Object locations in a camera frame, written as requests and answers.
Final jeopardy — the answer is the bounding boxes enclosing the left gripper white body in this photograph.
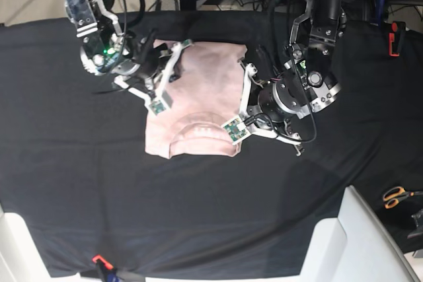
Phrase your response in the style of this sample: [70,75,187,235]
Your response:
[221,63,303,157]

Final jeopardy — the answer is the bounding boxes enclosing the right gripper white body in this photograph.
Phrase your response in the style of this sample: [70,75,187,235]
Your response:
[114,40,193,116]

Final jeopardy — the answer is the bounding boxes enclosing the pink T-shirt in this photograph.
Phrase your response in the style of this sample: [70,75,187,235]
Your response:
[145,42,247,159]

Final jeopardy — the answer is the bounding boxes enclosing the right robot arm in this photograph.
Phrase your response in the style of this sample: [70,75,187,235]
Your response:
[65,0,192,115]

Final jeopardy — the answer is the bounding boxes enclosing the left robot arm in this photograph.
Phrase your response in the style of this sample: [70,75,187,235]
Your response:
[222,0,352,156]

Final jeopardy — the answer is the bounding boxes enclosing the black table cloth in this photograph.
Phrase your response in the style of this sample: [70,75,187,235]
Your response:
[1,18,422,279]

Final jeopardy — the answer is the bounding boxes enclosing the white chair right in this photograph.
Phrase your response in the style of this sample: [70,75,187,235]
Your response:
[299,186,420,282]

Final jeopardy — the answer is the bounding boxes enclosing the white chair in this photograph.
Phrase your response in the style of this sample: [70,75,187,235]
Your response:
[1,211,81,281]
[299,186,420,282]

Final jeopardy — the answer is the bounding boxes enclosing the orange clip bottom edge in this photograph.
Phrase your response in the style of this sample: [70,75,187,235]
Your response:
[92,254,114,270]

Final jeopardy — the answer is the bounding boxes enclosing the red black clamp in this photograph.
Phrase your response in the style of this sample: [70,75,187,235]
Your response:
[389,21,406,57]

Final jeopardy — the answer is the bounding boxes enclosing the white chair left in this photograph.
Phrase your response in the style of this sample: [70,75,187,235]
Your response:
[1,211,81,281]

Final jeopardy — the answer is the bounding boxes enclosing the orange handled scissors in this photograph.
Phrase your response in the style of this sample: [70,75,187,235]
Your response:
[382,186,422,209]

